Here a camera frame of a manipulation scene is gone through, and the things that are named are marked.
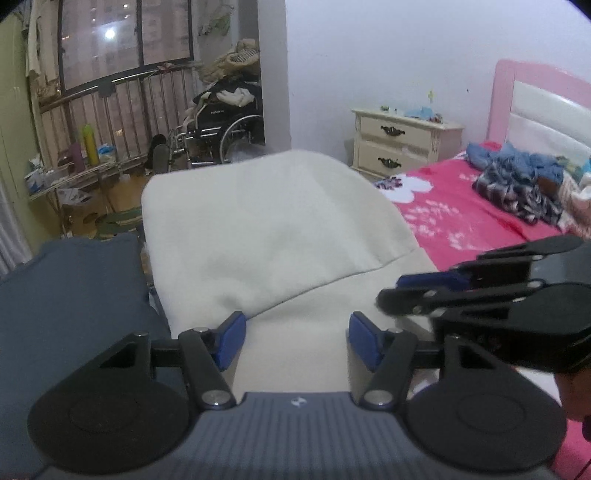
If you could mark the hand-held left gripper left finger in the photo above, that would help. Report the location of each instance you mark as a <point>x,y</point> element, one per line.
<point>231,339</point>

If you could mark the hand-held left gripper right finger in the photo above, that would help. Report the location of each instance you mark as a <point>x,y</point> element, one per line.
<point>364,344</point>

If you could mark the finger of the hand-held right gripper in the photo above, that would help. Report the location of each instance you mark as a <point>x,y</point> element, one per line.
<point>429,280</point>
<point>415,302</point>

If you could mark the beige zip sweatshirt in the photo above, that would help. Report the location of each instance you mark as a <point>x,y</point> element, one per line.
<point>258,221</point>

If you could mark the pile of clothes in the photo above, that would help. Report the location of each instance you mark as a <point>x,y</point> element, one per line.
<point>233,69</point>

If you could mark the person's right hand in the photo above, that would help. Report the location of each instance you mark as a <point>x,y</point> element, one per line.
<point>575,394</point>

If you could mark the pink floral bed sheet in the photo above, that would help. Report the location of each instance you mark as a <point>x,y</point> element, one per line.
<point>461,221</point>

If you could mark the pink knit sweater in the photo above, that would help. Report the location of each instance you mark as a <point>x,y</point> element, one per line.
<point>577,203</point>

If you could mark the dark plaid shirt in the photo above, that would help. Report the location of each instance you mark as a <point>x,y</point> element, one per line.
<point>517,198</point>

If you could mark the cream nightstand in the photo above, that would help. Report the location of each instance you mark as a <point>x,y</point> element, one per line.
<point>401,147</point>

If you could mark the blue denim jeans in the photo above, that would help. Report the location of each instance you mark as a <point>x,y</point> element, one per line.
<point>521,164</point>

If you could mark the green checked cloth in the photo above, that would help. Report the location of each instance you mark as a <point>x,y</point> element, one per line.
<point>570,164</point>

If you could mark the grey blue cloth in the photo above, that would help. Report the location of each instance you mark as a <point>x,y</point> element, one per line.
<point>69,323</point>

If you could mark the green stool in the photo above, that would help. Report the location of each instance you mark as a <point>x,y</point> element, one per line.
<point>115,225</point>

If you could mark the pink white bed headboard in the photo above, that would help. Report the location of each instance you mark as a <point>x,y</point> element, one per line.
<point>545,106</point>

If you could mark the wheelchair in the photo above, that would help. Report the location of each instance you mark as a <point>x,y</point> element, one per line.
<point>217,129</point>

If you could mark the yellow bottle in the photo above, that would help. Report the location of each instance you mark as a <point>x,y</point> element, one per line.
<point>90,145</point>

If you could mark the metal balcony railing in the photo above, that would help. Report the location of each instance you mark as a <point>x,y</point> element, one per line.
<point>134,106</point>

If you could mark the green cabinet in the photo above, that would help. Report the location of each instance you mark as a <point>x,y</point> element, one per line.
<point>14,138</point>

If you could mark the large glass window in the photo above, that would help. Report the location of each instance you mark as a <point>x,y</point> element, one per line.
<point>120,32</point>

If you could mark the hanging pale garment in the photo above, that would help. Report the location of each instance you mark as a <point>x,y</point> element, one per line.
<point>37,50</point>

